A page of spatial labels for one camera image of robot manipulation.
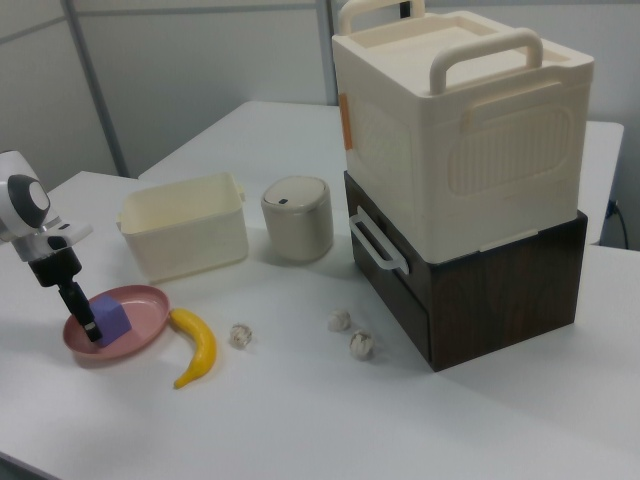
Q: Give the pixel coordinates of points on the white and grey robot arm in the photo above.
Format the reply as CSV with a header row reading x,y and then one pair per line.
x,y
20,200

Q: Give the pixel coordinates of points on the pink plate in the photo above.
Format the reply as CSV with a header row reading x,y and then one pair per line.
x,y
145,310

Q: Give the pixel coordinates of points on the small cream lidded trash can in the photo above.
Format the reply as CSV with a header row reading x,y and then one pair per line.
x,y
297,225

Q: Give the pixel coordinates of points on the dark brown wooden drawer cabinet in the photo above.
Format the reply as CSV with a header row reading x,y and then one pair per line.
x,y
500,300

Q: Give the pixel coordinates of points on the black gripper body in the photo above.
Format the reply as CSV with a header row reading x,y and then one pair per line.
x,y
55,267

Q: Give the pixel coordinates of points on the purple cube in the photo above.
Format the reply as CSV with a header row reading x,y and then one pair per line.
x,y
114,320

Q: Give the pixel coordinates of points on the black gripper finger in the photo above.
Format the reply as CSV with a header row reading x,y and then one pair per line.
x,y
79,307

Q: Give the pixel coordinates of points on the crumpled white paper ball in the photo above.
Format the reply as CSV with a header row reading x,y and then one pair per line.
x,y
361,345
241,336
339,320

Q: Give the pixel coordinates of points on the yellow banana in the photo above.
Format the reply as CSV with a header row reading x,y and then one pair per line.
x,y
202,345

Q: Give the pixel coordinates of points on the cream open storage bin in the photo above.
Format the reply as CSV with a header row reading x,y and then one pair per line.
x,y
185,235

